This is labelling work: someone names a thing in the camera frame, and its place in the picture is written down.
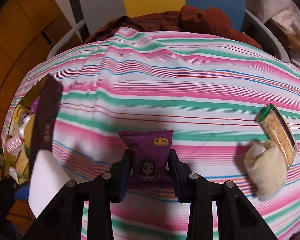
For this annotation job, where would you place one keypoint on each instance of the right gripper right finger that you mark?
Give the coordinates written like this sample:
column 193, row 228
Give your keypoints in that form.
column 192, row 188

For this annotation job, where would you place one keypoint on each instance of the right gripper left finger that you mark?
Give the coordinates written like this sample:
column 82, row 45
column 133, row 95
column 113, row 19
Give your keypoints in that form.
column 110, row 187

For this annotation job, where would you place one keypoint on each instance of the purple snack packet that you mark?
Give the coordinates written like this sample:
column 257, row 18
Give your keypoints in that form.
column 151, row 150

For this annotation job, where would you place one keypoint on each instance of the cream knitted sock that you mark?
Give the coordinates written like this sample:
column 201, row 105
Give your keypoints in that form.
column 266, row 167

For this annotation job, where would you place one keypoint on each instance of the cracker pack green end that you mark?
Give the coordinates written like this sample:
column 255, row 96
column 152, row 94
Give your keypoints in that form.
column 276, row 129

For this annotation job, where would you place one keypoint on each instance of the dark purple box lid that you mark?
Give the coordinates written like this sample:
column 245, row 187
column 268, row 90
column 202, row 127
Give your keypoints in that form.
column 45, row 117

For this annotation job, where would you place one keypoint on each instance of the gold metal tray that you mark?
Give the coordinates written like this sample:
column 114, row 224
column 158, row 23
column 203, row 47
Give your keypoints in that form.
column 22, row 122

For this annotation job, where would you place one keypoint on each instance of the dark red blanket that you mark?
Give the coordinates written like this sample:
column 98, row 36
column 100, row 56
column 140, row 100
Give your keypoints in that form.
column 189, row 19

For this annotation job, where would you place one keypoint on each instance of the wooden wardrobe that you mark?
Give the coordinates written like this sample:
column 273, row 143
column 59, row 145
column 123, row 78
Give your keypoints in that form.
column 28, row 31

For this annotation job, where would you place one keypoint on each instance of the pink patterned curtain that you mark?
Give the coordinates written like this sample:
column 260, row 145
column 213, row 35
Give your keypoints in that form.
column 284, row 12

